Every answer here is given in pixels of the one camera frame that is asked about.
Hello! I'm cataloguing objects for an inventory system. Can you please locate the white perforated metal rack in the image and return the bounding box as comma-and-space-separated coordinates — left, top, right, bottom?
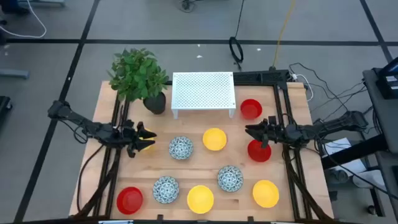
170, 72, 236, 119

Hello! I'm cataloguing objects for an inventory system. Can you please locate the black desk leg beam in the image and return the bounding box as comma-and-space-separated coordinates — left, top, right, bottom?
322, 133, 389, 170

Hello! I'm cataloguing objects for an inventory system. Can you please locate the yellow hanging cable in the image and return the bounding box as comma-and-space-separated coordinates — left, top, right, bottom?
272, 0, 296, 71

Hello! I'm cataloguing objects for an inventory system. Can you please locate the black device on desk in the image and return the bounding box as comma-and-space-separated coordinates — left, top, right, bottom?
374, 57, 398, 100

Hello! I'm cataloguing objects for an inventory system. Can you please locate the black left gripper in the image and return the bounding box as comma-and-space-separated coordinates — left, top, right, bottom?
119, 119, 157, 158

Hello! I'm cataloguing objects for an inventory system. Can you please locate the green potted plant black pot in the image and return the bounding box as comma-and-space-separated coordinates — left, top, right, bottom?
107, 47, 170, 115

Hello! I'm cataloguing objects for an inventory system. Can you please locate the yellow mini bowl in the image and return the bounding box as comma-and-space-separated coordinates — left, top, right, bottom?
252, 179, 280, 208
202, 128, 228, 152
138, 128, 156, 153
187, 185, 215, 215

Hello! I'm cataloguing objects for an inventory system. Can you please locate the white paper sheet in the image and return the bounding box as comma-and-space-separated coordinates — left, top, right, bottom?
323, 138, 368, 175

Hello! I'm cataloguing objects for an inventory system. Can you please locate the black aluminium table frame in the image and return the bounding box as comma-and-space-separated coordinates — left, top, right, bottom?
73, 69, 336, 224

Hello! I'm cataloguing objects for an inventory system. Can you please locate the red mini bowl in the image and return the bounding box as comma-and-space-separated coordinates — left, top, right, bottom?
239, 98, 263, 120
247, 139, 272, 163
116, 186, 144, 215

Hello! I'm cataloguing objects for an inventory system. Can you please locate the grey desk foot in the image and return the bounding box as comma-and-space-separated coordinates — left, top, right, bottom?
0, 68, 30, 80

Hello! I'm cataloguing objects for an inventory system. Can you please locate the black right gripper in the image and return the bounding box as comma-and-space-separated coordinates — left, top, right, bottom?
244, 115, 292, 149

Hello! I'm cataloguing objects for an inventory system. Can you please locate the patterned teal ceramic bowl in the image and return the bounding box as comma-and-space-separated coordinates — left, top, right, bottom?
216, 165, 244, 193
169, 136, 194, 161
152, 175, 180, 205

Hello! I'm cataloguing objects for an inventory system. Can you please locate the white power cable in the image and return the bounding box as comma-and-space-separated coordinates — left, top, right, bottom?
290, 73, 314, 103

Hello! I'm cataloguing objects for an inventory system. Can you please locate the grey side desk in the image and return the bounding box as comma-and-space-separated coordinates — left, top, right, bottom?
362, 68, 398, 156

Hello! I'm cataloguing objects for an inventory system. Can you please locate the black hanging coiled cable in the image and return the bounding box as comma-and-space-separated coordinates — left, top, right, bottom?
228, 0, 246, 72

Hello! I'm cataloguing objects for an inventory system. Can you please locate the white floor cable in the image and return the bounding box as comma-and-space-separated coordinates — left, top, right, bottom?
0, 0, 47, 39

